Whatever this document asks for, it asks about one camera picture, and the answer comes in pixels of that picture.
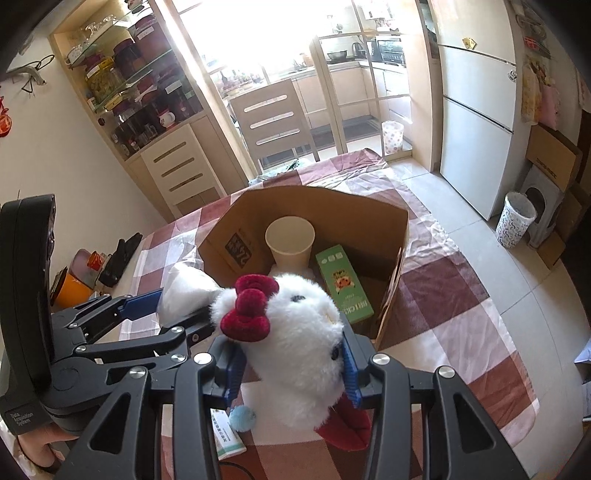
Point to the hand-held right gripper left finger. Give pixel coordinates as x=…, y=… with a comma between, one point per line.
x=233, y=374

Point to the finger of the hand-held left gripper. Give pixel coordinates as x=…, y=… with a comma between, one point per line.
x=138, y=302
x=175, y=334

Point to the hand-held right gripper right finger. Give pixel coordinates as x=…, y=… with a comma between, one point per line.
x=351, y=374

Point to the blue fluffy pompom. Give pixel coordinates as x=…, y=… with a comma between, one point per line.
x=243, y=417

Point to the white cat plush red bow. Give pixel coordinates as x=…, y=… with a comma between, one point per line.
x=295, y=350

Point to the white green medicine box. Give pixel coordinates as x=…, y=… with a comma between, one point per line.
x=226, y=436

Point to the cream paper cup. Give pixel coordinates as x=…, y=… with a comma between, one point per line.
x=290, y=240

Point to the brown cardboard box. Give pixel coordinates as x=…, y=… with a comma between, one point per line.
x=300, y=203

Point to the orange container dark lid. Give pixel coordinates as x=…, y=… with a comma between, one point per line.
x=71, y=290

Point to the person's left hand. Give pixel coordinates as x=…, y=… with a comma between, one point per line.
x=46, y=450

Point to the black gloves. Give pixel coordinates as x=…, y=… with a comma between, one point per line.
x=120, y=261

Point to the red can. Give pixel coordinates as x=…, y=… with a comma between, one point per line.
x=97, y=261

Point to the green printed carton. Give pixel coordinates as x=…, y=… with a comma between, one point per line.
x=344, y=281

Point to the cream drawer cabinet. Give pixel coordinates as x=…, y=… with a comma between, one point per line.
x=180, y=166

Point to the white ceramic jar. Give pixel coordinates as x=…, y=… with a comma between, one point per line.
x=167, y=120

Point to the squiggle patterned waste bin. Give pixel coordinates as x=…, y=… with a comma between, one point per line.
x=515, y=226

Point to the glass shelf cabinet with jars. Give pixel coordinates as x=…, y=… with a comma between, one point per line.
x=129, y=78

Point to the cream slatted chair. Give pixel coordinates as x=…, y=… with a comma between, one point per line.
x=277, y=120

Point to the polka dot waste bin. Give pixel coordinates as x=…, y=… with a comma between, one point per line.
x=392, y=136

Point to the grey plastic stool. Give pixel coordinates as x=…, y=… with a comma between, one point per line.
x=545, y=203

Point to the white refrigerator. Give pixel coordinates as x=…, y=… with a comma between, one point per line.
x=475, y=115

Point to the cardboard box on stool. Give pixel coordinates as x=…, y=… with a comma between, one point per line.
x=551, y=157

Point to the yellow patterned hanging cloth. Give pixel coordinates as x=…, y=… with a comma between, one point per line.
x=531, y=94

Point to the pink hanging bag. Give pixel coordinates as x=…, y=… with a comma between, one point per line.
x=549, y=106

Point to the yellow fridge magnet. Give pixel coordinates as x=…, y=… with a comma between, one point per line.
x=469, y=43

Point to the red paper wall decorations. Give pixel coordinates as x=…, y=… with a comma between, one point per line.
x=4, y=120

